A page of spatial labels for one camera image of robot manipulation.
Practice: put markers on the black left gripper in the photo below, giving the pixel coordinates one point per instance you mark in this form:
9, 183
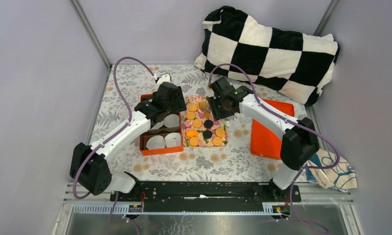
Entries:
179, 105

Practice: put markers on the orange box lid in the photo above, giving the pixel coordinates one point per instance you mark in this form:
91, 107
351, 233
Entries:
264, 143

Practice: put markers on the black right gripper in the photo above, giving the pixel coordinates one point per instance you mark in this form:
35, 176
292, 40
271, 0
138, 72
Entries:
216, 114

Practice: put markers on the floral cookie tray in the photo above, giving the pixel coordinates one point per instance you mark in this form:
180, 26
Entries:
200, 129

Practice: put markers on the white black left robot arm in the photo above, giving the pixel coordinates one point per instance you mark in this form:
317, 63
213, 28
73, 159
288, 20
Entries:
90, 163

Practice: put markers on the black white checkered pillow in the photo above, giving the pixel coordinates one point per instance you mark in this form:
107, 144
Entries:
294, 64

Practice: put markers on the orange fish shaped cookie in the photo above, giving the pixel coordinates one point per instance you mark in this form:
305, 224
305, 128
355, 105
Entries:
192, 133

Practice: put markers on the black sandwich cookie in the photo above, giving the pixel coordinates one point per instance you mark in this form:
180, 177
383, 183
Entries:
207, 134
208, 124

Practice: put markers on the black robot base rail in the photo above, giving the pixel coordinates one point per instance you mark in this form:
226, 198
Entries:
158, 196

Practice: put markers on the blue cream patterned cloth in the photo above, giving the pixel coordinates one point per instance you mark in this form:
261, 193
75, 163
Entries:
342, 177

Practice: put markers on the orange compartment cookie box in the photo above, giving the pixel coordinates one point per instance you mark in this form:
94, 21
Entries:
162, 131

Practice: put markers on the round tan biscuit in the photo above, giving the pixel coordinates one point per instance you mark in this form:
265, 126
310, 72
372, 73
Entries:
217, 141
220, 132
202, 105
191, 115
194, 141
197, 123
192, 108

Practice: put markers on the white paper cupcake liner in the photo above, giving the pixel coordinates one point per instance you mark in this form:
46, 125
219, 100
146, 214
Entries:
173, 140
156, 142
172, 120

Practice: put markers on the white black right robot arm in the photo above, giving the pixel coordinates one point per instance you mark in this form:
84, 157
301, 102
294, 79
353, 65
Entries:
299, 139

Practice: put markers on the floral table mat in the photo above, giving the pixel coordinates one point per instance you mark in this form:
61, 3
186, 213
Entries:
233, 162

